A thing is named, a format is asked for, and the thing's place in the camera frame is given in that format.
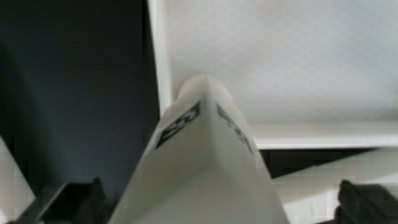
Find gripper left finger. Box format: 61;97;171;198
8;179;107;224

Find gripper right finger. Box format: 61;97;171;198
335;180;398;224

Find white desk leg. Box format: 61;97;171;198
109;75;289;224

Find white desk tabletop tray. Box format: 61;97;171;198
148;0;398;149

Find white block at left edge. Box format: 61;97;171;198
0;138;36;224

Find white front fence rail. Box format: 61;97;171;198
274;148;398;224

